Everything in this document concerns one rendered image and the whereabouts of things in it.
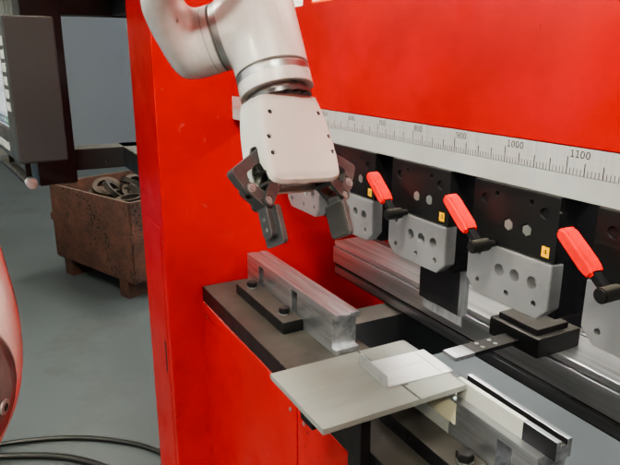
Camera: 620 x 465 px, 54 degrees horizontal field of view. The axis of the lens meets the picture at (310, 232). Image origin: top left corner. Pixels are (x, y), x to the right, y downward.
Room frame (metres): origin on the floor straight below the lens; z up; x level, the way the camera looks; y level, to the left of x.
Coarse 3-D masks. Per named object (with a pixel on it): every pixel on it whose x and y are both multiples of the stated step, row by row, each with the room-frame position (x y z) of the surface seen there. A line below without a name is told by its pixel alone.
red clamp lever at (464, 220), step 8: (448, 200) 0.84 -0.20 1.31; (456, 200) 0.84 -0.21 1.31; (448, 208) 0.84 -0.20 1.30; (456, 208) 0.83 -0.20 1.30; (464, 208) 0.84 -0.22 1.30; (456, 216) 0.83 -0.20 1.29; (464, 216) 0.82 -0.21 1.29; (464, 224) 0.82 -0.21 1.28; (472, 224) 0.82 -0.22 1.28; (464, 232) 0.82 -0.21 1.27; (472, 232) 0.81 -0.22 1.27; (472, 240) 0.80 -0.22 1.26; (480, 240) 0.80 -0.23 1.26; (488, 240) 0.80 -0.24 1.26; (472, 248) 0.79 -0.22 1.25; (480, 248) 0.79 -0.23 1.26; (488, 248) 0.80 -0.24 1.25
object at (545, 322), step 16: (496, 320) 1.08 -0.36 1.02; (512, 320) 1.06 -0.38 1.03; (528, 320) 1.05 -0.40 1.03; (544, 320) 1.05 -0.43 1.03; (560, 320) 1.05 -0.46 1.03; (496, 336) 1.04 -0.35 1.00; (512, 336) 1.04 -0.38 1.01; (528, 336) 1.01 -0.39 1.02; (544, 336) 1.00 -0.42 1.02; (560, 336) 1.02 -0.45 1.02; (576, 336) 1.04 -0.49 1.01; (448, 352) 0.98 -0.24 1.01; (464, 352) 0.98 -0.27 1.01; (480, 352) 0.98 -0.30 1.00; (528, 352) 1.01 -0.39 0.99; (544, 352) 1.00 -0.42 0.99
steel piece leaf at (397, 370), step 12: (360, 360) 0.94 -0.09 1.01; (384, 360) 0.95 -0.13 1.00; (396, 360) 0.95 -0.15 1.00; (408, 360) 0.95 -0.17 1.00; (420, 360) 0.95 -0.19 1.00; (372, 372) 0.90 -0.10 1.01; (384, 372) 0.91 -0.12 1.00; (396, 372) 0.91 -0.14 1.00; (408, 372) 0.91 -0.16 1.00; (420, 372) 0.91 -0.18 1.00; (432, 372) 0.91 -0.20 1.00; (384, 384) 0.87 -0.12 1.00; (396, 384) 0.87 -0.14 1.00
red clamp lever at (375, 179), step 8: (368, 176) 1.02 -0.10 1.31; (376, 176) 1.02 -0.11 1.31; (376, 184) 1.01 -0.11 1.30; (384, 184) 1.01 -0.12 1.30; (376, 192) 1.00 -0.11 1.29; (384, 192) 1.00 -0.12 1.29; (384, 200) 0.99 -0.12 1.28; (392, 208) 0.98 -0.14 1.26; (400, 208) 0.98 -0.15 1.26; (384, 216) 0.97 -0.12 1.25; (392, 216) 0.97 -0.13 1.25; (400, 216) 0.97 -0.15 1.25
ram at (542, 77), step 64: (384, 0) 1.07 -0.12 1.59; (448, 0) 0.93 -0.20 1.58; (512, 0) 0.82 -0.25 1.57; (576, 0) 0.74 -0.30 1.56; (320, 64) 1.26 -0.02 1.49; (384, 64) 1.06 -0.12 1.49; (448, 64) 0.92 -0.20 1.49; (512, 64) 0.81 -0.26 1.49; (576, 64) 0.73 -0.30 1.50; (512, 128) 0.80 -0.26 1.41; (576, 128) 0.72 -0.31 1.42; (576, 192) 0.71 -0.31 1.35
